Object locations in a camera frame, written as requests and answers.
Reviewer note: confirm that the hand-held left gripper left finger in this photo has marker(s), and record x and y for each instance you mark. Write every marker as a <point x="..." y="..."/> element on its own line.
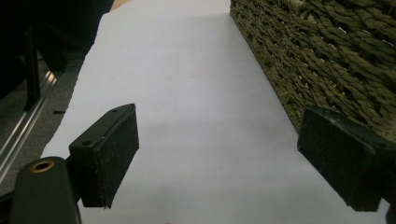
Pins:
<point x="102" y="155"/>

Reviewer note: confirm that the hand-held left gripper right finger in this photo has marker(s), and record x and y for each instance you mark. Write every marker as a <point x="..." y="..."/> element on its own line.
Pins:
<point x="339" y="155"/>

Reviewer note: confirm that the woven green-brown basket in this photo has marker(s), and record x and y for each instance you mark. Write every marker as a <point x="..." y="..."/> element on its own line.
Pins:
<point x="320" y="56"/>

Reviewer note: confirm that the black metal stand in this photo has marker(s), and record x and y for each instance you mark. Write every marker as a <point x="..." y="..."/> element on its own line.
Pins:
<point x="31" y="68"/>

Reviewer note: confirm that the metal rail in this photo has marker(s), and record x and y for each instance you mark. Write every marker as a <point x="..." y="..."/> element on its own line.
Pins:
<point x="23" y="127"/>

